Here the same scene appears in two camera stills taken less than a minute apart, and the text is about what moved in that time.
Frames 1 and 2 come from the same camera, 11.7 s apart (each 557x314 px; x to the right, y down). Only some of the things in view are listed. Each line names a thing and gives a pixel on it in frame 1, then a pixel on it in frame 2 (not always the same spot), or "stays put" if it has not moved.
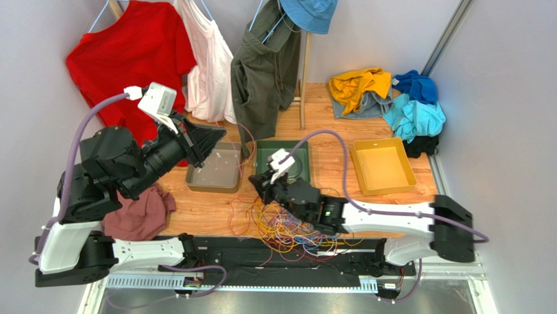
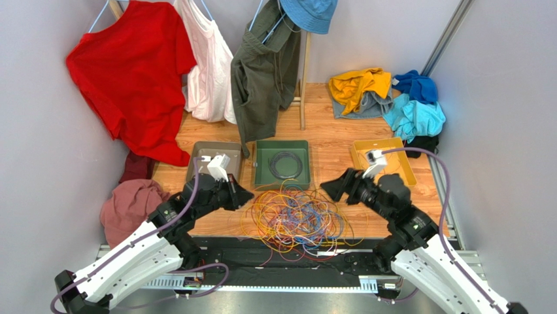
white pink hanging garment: [207, 87] stays put
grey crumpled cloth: [372, 106] stays put
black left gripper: [197, 140] → [238, 195]
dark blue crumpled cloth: [419, 87] stays put
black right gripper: [270, 188] → [350, 188]
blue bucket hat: [313, 16] stays put
